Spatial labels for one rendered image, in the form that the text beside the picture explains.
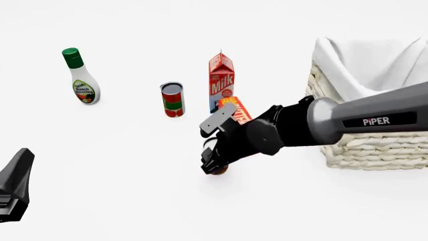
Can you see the red and green tomato can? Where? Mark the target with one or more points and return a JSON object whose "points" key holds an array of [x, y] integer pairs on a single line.
{"points": [[173, 100]]}

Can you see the white cloth basket liner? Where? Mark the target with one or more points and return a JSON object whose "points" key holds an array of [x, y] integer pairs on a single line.
{"points": [[361, 67]]}

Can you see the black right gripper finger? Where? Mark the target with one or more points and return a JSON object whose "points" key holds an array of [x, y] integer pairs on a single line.
{"points": [[214, 162]]}

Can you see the orange printed food box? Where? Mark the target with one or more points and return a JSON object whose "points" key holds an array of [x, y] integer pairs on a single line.
{"points": [[240, 110]]}

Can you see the grey and black right robot arm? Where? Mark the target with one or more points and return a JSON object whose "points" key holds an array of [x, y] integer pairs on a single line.
{"points": [[334, 120]]}

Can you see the pale woven wicker basket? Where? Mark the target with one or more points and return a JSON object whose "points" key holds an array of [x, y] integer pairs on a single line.
{"points": [[371, 153]]}

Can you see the ranch dressing bottle green cap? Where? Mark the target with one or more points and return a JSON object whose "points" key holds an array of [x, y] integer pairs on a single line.
{"points": [[85, 85]]}

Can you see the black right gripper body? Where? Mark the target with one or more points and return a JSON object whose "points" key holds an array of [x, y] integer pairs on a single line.
{"points": [[234, 140]]}

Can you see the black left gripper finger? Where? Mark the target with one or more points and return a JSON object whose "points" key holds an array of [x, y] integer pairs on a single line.
{"points": [[18, 173]]}

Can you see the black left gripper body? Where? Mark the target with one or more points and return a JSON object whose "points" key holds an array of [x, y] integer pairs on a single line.
{"points": [[13, 208]]}

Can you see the red and white milk carton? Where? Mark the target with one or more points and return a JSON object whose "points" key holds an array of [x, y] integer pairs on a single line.
{"points": [[220, 82]]}

